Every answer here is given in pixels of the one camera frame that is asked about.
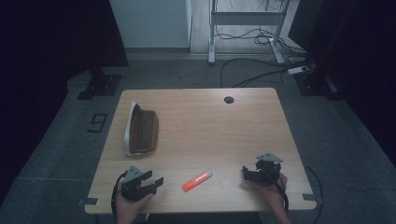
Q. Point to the white desk frame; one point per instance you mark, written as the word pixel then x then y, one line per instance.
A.
pixel 246 18

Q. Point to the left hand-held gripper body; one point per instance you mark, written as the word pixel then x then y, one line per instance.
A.
pixel 131 186

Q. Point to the white cabinet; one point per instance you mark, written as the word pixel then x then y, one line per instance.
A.
pixel 152 23

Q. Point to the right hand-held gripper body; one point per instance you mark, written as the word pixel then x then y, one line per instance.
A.
pixel 268 170

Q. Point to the white power strip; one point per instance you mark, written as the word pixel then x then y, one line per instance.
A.
pixel 297 70

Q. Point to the black stand base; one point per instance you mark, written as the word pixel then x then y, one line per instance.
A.
pixel 101 84
pixel 314 82

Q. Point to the orange highlighter pen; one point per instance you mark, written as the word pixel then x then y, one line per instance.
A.
pixel 197 180

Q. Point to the grey tape strip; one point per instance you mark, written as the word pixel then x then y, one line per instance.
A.
pixel 90 201
pixel 309 197

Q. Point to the person's left hand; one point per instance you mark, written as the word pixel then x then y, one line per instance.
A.
pixel 128 207

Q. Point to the brown pencil case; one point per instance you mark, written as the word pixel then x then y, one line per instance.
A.
pixel 144 132

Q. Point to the dark curtain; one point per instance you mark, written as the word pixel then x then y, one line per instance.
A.
pixel 358 62
pixel 46 62

